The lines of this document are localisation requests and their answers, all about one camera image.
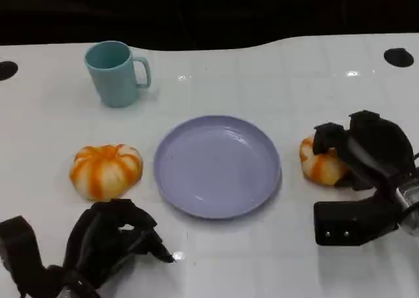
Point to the orange and white bread roll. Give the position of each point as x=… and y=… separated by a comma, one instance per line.
x=322, y=170
x=104, y=172

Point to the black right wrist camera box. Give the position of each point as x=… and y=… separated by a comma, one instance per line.
x=347, y=222

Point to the lilac plate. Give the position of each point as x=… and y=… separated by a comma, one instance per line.
x=216, y=167

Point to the pale green mug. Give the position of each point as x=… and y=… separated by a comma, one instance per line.
x=113, y=80

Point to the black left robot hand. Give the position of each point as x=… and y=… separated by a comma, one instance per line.
x=96, y=240

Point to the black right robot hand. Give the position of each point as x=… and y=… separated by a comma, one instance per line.
x=376, y=150

